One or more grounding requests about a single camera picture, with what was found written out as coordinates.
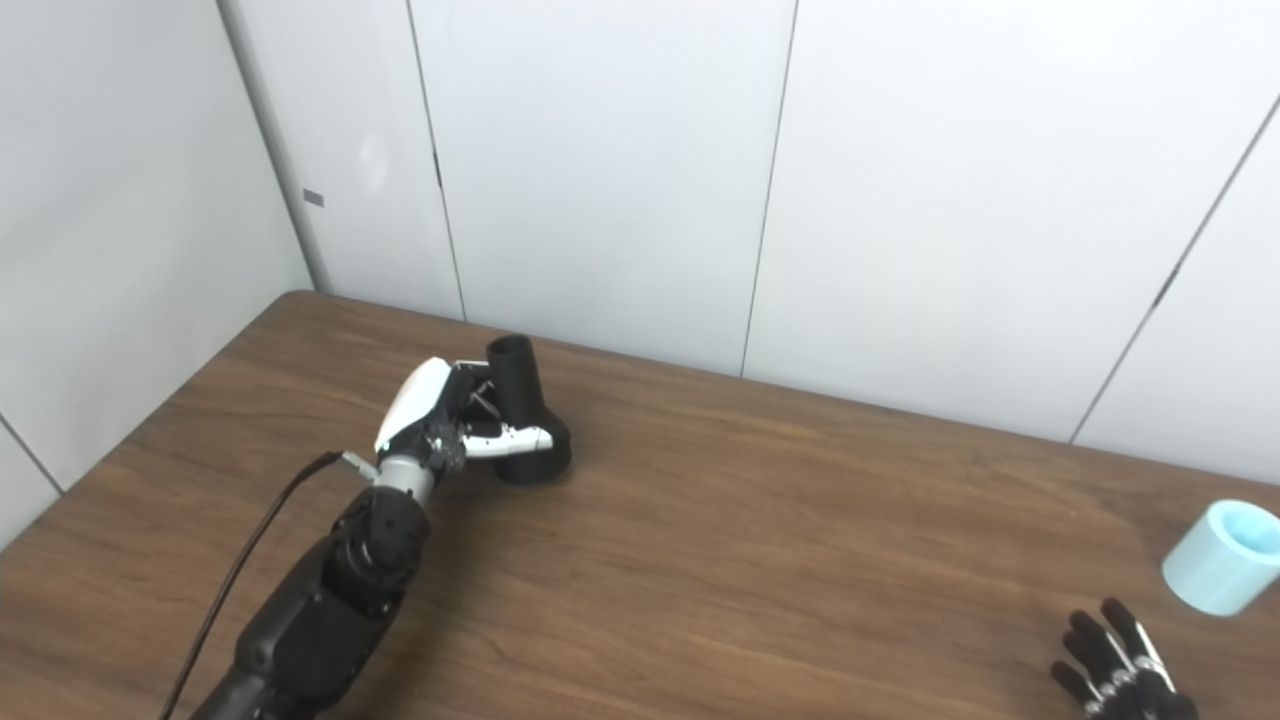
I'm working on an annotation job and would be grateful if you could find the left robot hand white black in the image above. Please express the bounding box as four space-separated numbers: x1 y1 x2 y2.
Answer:
374 357 554 473

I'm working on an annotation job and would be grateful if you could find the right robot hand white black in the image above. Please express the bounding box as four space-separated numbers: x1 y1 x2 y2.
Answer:
1050 598 1201 720

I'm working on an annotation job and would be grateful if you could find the black funnel-shaped nozzle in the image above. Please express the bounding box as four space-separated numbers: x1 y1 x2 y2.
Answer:
486 335 573 487

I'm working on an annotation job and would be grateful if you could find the light-blue hose piece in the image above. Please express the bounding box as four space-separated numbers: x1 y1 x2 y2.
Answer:
1161 499 1280 618

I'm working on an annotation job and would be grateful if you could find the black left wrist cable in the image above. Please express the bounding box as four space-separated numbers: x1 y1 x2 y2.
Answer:
158 450 381 720

